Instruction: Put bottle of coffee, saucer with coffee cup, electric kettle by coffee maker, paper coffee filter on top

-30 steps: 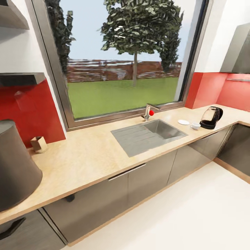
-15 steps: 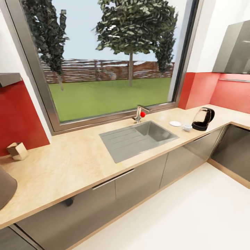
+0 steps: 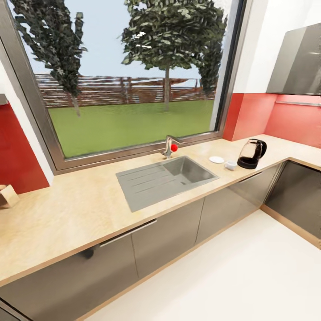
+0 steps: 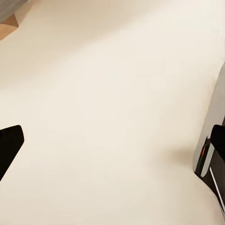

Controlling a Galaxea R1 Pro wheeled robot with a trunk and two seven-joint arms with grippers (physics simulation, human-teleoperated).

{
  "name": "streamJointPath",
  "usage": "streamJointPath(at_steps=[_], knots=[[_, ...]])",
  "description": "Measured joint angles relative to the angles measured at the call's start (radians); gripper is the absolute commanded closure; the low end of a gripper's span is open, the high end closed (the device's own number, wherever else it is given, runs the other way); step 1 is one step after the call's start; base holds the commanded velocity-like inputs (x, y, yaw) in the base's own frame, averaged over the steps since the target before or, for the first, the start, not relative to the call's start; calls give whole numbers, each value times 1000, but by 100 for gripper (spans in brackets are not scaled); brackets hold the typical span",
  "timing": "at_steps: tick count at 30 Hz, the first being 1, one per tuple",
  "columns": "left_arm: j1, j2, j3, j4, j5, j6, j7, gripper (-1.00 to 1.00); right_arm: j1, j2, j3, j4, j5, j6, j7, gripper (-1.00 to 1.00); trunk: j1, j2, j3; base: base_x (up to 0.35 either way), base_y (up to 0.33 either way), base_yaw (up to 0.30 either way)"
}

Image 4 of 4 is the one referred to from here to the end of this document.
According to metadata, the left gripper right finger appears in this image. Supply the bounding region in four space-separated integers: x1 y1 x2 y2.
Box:
210 124 225 162

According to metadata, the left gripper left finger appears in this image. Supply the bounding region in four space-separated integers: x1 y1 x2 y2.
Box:
0 125 24 181

